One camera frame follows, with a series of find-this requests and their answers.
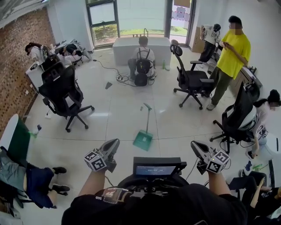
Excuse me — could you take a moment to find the black-framed window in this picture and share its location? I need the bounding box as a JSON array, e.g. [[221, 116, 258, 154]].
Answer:
[[86, 0, 120, 47]]

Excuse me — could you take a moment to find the person's right forearm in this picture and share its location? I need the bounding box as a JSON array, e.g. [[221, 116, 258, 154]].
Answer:
[[207, 171, 230, 195]]

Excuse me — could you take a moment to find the cardboard box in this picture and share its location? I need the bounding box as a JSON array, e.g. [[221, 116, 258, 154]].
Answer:
[[192, 26, 207, 53]]

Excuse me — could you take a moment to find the white counter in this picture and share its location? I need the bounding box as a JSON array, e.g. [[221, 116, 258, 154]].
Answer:
[[112, 36, 172, 66]]

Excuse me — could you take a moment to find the person's left forearm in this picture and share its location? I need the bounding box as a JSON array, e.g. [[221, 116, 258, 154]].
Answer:
[[78, 169, 108, 196]]

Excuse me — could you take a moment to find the group of paper sheets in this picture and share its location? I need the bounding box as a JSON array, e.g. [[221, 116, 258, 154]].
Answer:
[[172, 5, 191, 22]]

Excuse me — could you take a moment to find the white desk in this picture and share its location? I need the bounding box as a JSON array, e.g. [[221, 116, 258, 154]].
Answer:
[[25, 61, 44, 88]]

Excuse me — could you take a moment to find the black office chair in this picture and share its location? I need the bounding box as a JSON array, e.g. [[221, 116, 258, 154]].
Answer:
[[38, 61, 95, 133], [0, 180, 29, 209], [170, 44, 215, 110], [209, 82, 259, 154]]

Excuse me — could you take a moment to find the green dustpan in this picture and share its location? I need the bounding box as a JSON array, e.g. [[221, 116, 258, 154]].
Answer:
[[133, 102, 154, 152]]

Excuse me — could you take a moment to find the large glass pane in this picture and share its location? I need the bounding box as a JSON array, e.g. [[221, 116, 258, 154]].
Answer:
[[116, 0, 169, 38]]

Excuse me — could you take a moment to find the black floor cable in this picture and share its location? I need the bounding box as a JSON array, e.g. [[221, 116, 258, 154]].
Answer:
[[93, 59, 132, 82]]

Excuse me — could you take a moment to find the glass door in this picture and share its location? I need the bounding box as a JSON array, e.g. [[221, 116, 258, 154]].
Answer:
[[166, 0, 196, 44]]

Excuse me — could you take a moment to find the wooden desk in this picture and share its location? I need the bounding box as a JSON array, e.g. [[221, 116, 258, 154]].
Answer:
[[232, 65, 263, 93]]

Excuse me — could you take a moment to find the grey folding lounger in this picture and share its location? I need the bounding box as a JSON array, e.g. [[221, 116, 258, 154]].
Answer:
[[72, 39, 93, 60]]

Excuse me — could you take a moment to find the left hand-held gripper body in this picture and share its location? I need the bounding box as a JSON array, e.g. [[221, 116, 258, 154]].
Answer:
[[84, 149, 118, 173]]

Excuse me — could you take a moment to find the person's torso black shirt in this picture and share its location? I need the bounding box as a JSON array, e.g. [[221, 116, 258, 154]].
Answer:
[[61, 183, 249, 225]]

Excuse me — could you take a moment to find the black backpack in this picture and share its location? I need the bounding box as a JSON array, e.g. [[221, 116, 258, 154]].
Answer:
[[135, 58, 152, 74]]

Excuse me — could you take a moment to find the black chest display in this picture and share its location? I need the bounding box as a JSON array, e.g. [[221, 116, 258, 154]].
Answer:
[[133, 156, 187, 176]]

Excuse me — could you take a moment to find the black chest harness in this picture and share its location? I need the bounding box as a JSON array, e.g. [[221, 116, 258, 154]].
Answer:
[[96, 174, 189, 205]]

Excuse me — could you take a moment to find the green white-topped cabinet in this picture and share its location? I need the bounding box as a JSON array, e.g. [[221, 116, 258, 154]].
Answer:
[[0, 114, 31, 167]]

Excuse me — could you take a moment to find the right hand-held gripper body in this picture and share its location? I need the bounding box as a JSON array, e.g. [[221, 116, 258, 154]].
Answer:
[[197, 150, 230, 175]]

